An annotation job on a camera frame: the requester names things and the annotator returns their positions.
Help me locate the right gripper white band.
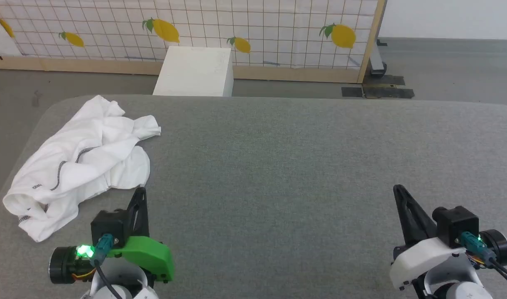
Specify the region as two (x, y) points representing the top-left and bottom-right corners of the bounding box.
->
(389, 184), (466, 291)

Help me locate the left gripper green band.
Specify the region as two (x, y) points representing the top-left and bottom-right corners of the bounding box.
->
(107, 186), (175, 284)

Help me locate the white long-sleeve shirt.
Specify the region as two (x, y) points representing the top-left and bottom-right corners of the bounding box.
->
(2, 95), (162, 243)

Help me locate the long black floor tape patch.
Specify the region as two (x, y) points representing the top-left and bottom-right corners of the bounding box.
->
(362, 85), (415, 100)

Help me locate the black floor tape strip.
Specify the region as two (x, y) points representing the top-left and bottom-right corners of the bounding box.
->
(370, 75), (406, 86)

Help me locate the white box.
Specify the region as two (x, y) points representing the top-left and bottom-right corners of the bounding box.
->
(152, 46), (234, 97)

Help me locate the metal screen foot with caster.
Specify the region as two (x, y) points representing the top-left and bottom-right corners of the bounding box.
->
(370, 38), (388, 78)

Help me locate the lemon print partition screen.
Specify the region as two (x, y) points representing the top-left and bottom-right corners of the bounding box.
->
(0, 0), (387, 84)

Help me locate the white panel corner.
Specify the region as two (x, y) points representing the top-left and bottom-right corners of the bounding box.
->
(0, 7), (23, 57)

